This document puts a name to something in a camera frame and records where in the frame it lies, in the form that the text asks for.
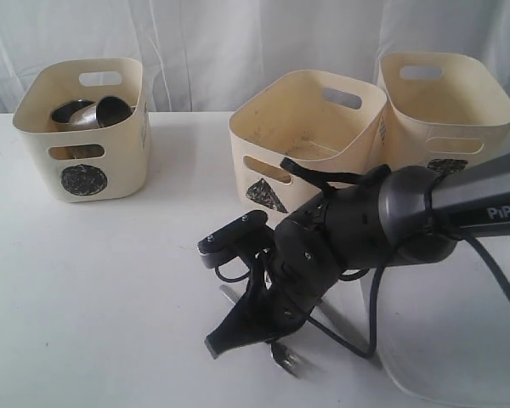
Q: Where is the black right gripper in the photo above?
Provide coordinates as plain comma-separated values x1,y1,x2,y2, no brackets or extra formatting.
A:
204,186,385,359

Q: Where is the steel mug with wire handle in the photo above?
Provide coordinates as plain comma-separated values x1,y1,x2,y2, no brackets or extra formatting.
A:
65,95,137,131

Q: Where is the steel fork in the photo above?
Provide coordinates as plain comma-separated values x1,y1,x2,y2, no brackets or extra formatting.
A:
269,342,314,379

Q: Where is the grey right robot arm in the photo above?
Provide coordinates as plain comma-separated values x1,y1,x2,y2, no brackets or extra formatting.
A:
197,154,510,359

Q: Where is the steel table knife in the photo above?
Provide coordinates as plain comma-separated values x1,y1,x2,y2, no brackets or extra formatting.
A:
219,285,370,353

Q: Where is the white square plate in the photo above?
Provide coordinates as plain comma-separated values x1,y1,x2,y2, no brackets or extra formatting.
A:
377,242,510,407

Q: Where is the cream bin with circle mark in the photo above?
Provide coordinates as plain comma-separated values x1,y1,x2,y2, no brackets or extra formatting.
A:
13,58,150,202

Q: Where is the cream bin with triangle mark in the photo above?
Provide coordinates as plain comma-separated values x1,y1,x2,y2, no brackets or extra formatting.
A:
229,70,387,218

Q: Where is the steel cup in bin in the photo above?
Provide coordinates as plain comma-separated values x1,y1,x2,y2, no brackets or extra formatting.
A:
50,99,94,125

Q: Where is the white curtain backdrop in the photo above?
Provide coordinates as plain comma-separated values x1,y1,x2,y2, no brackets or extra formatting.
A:
0,1,510,113

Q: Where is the cream bin with square mark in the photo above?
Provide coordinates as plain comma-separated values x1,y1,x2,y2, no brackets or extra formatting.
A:
377,52,510,172

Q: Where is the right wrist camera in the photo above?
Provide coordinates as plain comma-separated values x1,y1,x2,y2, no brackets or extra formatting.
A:
197,210,274,269

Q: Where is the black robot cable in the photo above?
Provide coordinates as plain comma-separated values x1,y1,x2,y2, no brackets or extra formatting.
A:
214,156,510,362

